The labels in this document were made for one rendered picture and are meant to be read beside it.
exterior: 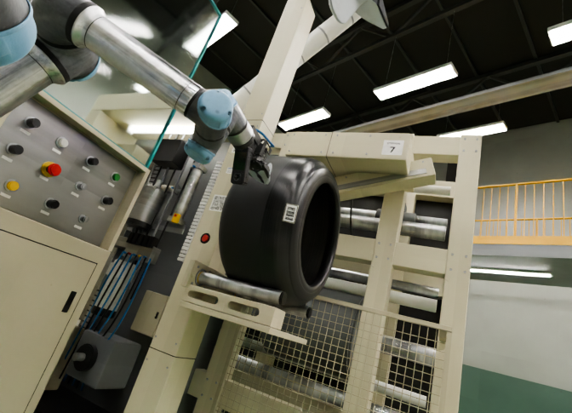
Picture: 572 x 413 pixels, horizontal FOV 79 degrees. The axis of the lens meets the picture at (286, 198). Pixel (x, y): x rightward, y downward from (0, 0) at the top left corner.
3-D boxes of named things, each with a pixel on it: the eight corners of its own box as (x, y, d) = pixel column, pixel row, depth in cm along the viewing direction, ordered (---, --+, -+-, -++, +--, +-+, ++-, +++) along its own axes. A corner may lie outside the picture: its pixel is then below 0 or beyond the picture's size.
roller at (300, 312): (231, 295, 147) (237, 286, 150) (235, 301, 150) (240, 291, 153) (306, 315, 132) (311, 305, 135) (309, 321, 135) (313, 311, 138)
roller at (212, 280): (200, 268, 127) (205, 275, 130) (193, 278, 124) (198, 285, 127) (285, 289, 112) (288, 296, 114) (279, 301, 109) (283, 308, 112)
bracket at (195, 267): (180, 284, 121) (190, 258, 125) (234, 306, 154) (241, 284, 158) (186, 287, 120) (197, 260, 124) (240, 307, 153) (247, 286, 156)
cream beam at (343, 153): (283, 154, 179) (291, 130, 185) (299, 178, 200) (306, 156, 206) (406, 159, 152) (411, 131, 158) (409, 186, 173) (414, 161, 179)
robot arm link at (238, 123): (196, 107, 88) (213, 84, 92) (216, 136, 97) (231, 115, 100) (218, 110, 84) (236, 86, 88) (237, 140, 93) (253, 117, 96)
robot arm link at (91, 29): (43, -53, 69) (247, 96, 75) (58, -9, 79) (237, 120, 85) (-4, -23, 64) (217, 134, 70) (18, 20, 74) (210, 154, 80)
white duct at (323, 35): (203, 111, 221) (351, -6, 220) (214, 123, 231) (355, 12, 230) (211, 122, 214) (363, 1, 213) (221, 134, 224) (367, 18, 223)
